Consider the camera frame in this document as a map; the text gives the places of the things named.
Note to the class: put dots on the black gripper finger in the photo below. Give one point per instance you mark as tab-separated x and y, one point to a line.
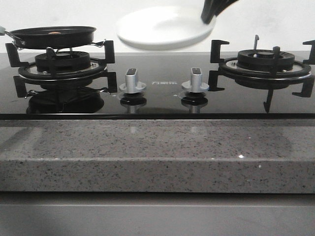
205	11
221	6

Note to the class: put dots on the white round plate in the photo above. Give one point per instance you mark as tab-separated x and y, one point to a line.
163	28

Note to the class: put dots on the fried egg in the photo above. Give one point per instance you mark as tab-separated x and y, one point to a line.
54	32

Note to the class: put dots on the black small frying pan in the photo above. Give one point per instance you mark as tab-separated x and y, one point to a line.
38	38

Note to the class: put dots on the black right pan support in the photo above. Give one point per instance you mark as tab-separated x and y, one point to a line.
301	72

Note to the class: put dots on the black pan support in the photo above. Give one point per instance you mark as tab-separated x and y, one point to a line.
301	72
55	81

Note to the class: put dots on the black right gas burner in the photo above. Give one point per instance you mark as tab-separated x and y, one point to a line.
263	60

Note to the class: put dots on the black gas burner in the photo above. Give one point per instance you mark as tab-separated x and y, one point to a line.
64	61
263	60

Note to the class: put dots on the silver right control knob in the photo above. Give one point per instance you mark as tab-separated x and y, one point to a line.
195	84

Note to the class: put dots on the silver control knob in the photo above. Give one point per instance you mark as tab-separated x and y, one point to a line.
195	84
132	85

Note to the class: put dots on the black glass gas cooktop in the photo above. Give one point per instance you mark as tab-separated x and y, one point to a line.
163	97

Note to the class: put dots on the silver left control knob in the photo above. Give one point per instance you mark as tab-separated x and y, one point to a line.
132	85

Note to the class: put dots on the black left pan support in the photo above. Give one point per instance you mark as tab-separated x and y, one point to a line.
55	81

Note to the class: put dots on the black left gas burner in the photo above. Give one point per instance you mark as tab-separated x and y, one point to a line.
64	61

